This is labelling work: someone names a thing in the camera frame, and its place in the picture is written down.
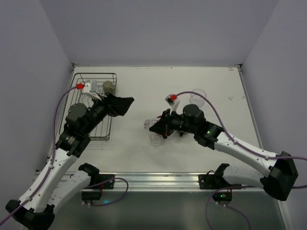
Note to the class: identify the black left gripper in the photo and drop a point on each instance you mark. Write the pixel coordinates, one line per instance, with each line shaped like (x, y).
(111, 105)

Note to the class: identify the black right controller box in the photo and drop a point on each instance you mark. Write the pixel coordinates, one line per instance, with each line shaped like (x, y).
(223, 198)

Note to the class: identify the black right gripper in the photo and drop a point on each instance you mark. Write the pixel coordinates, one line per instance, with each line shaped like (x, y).
(166, 123)

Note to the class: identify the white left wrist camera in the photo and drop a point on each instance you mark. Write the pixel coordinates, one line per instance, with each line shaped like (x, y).
(90, 89)

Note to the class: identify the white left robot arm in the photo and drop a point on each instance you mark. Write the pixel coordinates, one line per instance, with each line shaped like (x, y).
(37, 207)

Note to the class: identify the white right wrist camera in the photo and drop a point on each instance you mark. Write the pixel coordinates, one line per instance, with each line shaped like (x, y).
(173, 101)

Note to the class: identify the black wire dish rack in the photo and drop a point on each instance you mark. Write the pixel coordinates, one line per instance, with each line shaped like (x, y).
(102, 131)

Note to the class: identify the aluminium mounting rail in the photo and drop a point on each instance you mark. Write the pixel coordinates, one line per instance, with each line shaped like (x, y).
(153, 180)

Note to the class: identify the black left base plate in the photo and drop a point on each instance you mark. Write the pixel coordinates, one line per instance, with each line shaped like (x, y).
(107, 178)

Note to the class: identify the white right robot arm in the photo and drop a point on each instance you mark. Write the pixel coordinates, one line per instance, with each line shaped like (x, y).
(275, 173)

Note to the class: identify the clear faceted glass cup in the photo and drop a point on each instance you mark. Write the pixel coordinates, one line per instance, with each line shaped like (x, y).
(197, 100)
(148, 123)
(156, 140)

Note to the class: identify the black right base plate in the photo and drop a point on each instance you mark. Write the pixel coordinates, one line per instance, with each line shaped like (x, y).
(212, 181)

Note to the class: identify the black controller box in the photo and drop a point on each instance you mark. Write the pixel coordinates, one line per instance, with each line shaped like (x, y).
(223, 198)
(89, 197)

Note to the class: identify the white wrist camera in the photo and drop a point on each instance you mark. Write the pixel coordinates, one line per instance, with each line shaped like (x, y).
(90, 89)
(173, 101)

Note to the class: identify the olive green ceramic mug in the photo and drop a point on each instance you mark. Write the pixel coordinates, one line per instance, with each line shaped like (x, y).
(108, 87)

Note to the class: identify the black left controller box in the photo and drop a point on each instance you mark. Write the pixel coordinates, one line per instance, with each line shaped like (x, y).
(89, 197)

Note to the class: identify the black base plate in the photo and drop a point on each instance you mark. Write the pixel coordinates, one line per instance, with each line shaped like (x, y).
(212, 181)
(107, 178)

